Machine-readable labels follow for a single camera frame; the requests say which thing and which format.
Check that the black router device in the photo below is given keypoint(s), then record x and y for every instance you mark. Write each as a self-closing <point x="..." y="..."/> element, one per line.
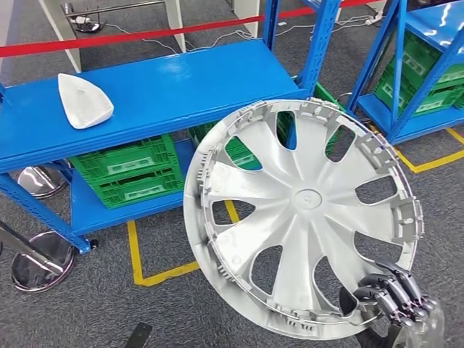
<point x="88" y="25"/>

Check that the chrome barrier stanchion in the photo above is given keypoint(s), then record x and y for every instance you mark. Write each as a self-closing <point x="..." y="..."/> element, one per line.
<point x="41" y="181"/>
<point x="40" y="264"/>

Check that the blue metal shelf rack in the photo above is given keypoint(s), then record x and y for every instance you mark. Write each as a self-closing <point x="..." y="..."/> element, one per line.
<point x="398" y="72"/>
<point x="163" y="86"/>

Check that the white panel desk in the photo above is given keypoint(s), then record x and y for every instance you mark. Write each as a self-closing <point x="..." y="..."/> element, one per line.
<point x="59" y="33"/>
<point x="246" y="17"/>

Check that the grey plastic wheel hubcap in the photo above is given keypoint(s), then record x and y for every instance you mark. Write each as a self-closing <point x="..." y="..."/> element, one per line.
<point x="308" y="199"/>

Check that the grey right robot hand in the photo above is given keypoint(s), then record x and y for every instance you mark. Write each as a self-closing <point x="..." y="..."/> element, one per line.
<point x="406" y="298"/>

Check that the white plastic lamp cover part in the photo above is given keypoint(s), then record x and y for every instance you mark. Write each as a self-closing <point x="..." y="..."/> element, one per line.
<point x="83" y="103"/>

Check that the red barrier belt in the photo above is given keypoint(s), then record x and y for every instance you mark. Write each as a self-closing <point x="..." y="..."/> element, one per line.
<point x="127" y="34"/>

